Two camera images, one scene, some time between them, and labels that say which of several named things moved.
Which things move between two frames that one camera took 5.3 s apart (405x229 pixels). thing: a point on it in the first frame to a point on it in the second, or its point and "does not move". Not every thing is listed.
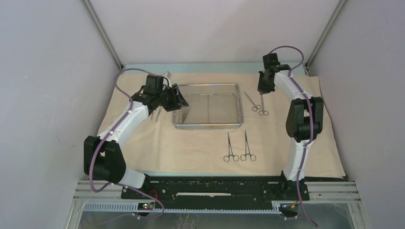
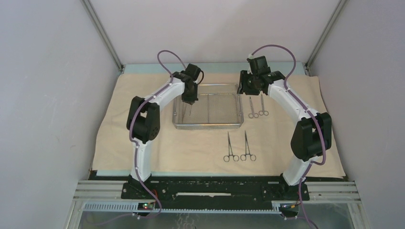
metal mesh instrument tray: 210,106 does not move
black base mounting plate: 219,188 does not move
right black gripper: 262,89 to 242,88
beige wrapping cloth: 259,150 does not move
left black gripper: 176,94 to 191,100
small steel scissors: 256,107 to 252,114
